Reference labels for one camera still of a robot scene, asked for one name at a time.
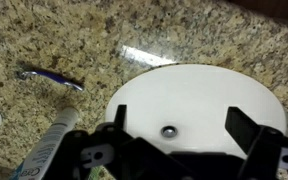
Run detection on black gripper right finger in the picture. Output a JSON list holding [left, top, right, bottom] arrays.
[[224, 106, 288, 180]]

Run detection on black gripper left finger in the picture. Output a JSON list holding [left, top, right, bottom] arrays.
[[43, 104, 192, 180]]

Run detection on white oval sink basin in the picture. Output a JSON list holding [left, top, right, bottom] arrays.
[[104, 63, 288, 158]]

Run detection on blue disposable razor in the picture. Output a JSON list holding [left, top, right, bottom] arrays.
[[16, 69, 85, 93]]

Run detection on chrome sink overflow ring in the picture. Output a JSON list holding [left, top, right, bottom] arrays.
[[160, 125, 179, 139]]

